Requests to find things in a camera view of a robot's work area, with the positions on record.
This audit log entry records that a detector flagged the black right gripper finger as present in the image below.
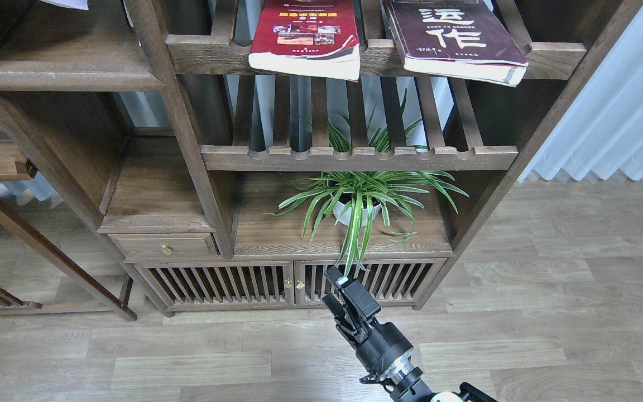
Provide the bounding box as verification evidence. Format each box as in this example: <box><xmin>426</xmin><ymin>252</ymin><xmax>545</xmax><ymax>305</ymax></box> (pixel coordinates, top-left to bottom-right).
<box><xmin>324</xmin><ymin>266</ymin><xmax>349</xmax><ymax>290</ymax></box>

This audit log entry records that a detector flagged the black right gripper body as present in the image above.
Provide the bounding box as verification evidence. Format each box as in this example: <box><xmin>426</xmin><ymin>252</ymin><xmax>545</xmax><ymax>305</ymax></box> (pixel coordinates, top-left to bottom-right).
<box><xmin>323</xmin><ymin>279</ymin><xmax>414</xmax><ymax>376</ymax></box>

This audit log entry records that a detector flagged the maroon book with white characters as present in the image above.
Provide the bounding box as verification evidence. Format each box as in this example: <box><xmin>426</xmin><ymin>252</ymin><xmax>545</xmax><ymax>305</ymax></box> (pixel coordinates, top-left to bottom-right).
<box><xmin>383</xmin><ymin>1</ymin><xmax>529</xmax><ymax>87</ymax></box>

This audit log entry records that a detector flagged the white lavender book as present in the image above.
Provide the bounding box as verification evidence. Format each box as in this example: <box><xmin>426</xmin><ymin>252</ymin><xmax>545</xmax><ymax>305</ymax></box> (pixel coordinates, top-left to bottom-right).
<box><xmin>41</xmin><ymin>0</ymin><xmax>89</xmax><ymax>11</ymax></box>

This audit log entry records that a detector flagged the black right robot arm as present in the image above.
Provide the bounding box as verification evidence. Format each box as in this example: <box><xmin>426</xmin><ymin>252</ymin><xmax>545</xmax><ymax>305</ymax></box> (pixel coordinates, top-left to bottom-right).
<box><xmin>323</xmin><ymin>266</ymin><xmax>493</xmax><ymax>401</ymax></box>

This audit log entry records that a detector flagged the right cabinet slatted door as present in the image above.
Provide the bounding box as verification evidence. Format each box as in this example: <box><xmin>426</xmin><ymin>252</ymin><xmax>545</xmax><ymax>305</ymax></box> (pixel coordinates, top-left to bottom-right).
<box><xmin>293</xmin><ymin>258</ymin><xmax>446</xmax><ymax>308</ymax></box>

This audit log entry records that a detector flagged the cabinet slatted door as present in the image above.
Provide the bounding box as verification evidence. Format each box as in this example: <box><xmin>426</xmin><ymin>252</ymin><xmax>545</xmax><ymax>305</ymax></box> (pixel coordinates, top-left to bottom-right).
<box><xmin>293</xmin><ymin>258</ymin><xmax>446</xmax><ymax>308</ymax></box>
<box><xmin>135</xmin><ymin>262</ymin><xmax>295</xmax><ymax>312</ymax></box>

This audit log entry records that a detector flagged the white plant pot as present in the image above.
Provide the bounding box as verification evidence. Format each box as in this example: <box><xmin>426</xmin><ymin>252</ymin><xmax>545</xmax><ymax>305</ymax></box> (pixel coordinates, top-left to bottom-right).
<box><xmin>333</xmin><ymin>194</ymin><xmax>381</xmax><ymax>227</ymax></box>

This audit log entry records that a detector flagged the left cabinet slatted door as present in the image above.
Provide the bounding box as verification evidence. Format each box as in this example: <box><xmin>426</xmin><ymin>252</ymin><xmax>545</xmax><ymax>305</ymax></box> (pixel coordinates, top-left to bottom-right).
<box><xmin>135</xmin><ymin>262</ymin><xmax>295</xmax><ymax>312</ymax></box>

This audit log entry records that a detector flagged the dark wooden bookshelf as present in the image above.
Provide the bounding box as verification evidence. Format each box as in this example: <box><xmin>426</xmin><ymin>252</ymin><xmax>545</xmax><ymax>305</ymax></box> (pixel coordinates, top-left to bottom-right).
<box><xmin>0</xmin><ymin>1</ymin><xmax>643</xmax><ymax>316</ymax></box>

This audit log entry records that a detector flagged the small wooden drawer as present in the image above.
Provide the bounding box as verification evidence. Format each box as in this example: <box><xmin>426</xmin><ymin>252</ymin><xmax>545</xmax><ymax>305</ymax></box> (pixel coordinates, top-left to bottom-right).
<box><xmin>109</xmin><ymin>232</ymin><xmax>217</xmax><ymax>262</ymax></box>

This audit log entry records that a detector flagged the red cover book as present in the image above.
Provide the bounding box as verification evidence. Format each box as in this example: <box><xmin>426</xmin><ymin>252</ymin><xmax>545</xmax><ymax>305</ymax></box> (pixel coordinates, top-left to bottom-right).
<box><xmin>248</xmin><ymin>1</ymin><xmax>361</xmax><ymax>82</ymax></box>

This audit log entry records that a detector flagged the white pleated curtain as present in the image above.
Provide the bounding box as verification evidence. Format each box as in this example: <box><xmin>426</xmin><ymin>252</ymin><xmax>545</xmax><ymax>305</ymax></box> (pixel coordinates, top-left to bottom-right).
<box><xmin>520</xmin><ymin>7</ymin><xmax>643</xmax><ymax>180</ymax></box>

